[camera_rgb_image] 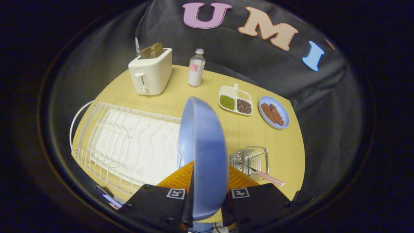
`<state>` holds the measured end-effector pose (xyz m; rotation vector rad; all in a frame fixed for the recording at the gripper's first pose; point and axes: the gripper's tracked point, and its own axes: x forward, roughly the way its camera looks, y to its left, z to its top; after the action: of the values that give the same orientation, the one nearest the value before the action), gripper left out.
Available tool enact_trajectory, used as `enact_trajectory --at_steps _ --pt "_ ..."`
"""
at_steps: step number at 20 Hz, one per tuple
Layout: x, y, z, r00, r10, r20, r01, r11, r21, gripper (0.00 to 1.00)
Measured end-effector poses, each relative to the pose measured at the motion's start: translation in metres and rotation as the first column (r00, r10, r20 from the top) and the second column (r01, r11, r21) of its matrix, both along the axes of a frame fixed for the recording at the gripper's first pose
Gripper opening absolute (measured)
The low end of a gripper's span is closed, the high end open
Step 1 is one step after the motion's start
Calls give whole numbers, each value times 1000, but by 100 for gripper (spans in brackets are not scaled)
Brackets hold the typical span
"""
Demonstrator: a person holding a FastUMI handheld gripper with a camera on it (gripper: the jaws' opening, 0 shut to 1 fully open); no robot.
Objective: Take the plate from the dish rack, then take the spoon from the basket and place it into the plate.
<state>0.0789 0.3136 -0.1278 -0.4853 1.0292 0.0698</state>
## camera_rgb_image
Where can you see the white toaster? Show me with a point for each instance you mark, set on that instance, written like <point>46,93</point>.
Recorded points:
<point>152,76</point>

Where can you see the brown toast slice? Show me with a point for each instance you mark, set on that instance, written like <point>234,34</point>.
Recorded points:
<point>147,52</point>
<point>157,49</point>

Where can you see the brown sausage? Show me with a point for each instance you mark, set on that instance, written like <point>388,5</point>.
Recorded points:
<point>267,112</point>
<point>277,115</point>

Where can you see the white divided dish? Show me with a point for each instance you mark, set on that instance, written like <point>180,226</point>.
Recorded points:
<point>228,92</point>

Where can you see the black backdrop cloth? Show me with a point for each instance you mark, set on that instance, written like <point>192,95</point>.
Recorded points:
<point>275,71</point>

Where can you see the beige grains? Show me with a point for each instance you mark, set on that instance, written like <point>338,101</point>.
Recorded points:
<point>243,95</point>

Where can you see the dark red beans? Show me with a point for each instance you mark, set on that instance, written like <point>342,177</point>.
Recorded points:
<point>244,106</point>

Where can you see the small blue plate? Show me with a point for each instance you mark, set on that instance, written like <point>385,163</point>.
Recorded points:
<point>282,111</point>

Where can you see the large blue plate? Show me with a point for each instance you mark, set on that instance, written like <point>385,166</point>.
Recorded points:
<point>202,145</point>

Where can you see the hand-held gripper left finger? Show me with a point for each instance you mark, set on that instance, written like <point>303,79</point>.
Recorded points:
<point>155,207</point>

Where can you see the clear bottle with pink label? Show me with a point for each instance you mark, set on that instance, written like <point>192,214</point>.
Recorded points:
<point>196,71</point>

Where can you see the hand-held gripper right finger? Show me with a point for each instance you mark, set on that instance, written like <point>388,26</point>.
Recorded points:
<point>258,207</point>

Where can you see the green beans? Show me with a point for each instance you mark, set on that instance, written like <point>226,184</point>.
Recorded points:
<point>227,102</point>

